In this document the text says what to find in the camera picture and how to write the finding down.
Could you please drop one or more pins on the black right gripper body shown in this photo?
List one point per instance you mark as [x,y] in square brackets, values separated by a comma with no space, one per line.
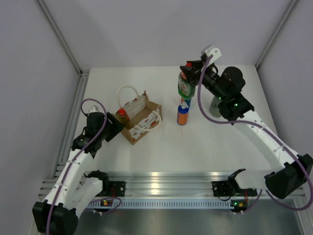
[210,80]

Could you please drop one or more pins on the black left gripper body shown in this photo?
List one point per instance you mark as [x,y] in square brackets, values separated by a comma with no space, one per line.
[109,132]

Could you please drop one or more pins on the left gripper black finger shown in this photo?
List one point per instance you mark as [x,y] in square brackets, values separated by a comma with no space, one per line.
[112,119]
[119,127]

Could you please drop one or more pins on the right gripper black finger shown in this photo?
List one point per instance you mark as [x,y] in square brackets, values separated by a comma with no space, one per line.
[192,74]
[196,65]

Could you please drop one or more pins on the yellow dish soap bottle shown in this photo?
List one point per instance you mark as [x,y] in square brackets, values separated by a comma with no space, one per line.
[123,117]

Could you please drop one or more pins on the green dish soap bottle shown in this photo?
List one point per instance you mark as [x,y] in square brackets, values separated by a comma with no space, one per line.
[185,89]

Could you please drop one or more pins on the watermelon print jute bag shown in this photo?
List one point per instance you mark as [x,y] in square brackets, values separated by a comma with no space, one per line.
[145,115]

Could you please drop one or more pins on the grey-green pump soap bottle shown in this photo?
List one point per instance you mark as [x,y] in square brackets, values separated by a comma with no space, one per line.
[214,110]

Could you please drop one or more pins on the blue orange pump bottle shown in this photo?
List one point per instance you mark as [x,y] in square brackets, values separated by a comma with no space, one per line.
[183,111]

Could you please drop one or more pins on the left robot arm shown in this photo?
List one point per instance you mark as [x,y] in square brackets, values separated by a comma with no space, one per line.
[59,212]

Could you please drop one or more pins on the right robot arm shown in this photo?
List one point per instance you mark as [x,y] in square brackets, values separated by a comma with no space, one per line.
[288,169]

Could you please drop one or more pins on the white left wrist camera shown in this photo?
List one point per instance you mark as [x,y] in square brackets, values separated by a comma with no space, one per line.
[93,109]

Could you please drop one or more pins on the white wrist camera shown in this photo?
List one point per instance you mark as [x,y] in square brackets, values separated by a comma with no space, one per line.
[93,109]
[211,51]

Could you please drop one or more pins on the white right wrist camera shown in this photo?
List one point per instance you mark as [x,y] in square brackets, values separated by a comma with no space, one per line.
[211,51]

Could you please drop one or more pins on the aluminium frame post right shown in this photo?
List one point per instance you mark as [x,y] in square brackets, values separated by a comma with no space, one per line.
[292,5]

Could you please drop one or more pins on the aluminium frame post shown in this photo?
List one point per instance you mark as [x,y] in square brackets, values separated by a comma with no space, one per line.
[43,6]
[292,5]

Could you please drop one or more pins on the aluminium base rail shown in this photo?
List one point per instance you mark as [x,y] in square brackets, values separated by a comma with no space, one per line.
[161,185]

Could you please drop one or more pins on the white slotted cable duct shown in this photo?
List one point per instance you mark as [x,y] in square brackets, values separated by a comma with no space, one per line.
[163,204]

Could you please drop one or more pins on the aluminium frame post left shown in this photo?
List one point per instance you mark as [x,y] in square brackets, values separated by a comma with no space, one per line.
[43,6]

